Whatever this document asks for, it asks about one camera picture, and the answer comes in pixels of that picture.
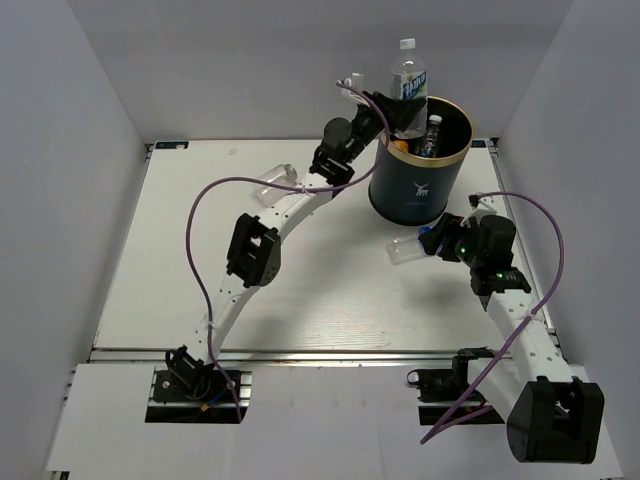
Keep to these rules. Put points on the crushed clear bottle white cap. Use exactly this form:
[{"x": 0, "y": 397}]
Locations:
[{"x": 282, "y": 175}]

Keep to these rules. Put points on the small bottle green-blue label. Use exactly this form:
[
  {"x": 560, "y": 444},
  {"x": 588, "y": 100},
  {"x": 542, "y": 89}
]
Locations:
[{"x": 409, "y": 82}]

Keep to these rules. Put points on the orange plastic bottle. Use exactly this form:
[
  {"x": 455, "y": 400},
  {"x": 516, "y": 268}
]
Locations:
[{"x": 401, "y": 145}]

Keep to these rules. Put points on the aluminium table edge rail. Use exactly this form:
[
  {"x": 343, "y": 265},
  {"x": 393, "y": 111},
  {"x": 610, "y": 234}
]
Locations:
[{"x": 302, "y": 358}]

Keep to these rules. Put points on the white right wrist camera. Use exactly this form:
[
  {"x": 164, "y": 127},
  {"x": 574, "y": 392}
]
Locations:
[{"x": 481, "y": 206}]

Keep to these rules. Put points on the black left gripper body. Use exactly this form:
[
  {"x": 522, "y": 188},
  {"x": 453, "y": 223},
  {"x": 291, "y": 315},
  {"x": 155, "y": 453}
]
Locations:
[{"x": 368, "y": 125}]

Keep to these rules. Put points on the clear bottle blue wrap label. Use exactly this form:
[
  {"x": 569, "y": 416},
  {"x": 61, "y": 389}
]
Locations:
[{"x": 407, "y": 249}]

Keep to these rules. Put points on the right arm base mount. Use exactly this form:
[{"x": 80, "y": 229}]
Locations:
[{"x": 436, "y": 392}]

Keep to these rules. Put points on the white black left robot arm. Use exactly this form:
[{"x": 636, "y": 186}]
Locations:
[{"x": 254, "y": 253}]

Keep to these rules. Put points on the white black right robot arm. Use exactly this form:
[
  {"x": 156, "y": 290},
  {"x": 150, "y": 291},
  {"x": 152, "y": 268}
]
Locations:
[{"x": 551, "y": 415}]

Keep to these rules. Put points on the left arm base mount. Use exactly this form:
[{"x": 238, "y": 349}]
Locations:
[{"x": 170, "y": 403}]

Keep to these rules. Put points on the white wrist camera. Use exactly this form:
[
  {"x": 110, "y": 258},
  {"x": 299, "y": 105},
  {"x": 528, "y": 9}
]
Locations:
[
  {"x": 481, "y": 206},
  {"x": 350, "y": 87}
]

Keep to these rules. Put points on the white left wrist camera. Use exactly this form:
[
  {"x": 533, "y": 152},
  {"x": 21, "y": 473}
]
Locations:
[{"x": 350, "y": 87}]

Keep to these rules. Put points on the dark blue gold-rimmed bin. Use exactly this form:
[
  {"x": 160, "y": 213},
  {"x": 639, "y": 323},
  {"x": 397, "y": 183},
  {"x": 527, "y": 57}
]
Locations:
[{"x": 411, "y": 190}]

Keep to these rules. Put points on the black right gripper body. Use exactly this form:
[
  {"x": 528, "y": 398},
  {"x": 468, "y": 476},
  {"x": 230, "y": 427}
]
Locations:
[{"x": 460, "y": 242}]

